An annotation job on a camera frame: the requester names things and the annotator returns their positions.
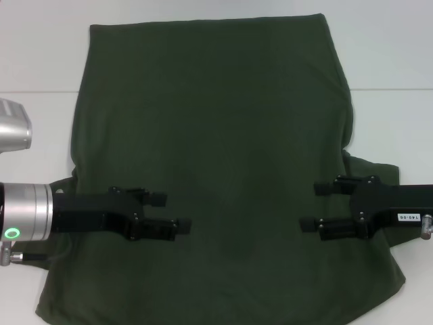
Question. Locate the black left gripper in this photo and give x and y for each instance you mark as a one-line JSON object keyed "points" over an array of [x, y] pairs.
{"points": [[88, 213]]}

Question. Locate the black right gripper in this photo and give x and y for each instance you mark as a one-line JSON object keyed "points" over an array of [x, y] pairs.
{"points": [[389, 199]]}

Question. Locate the dark green shirt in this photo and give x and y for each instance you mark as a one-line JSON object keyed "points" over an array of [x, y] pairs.
{"points": [[216, 118]]}

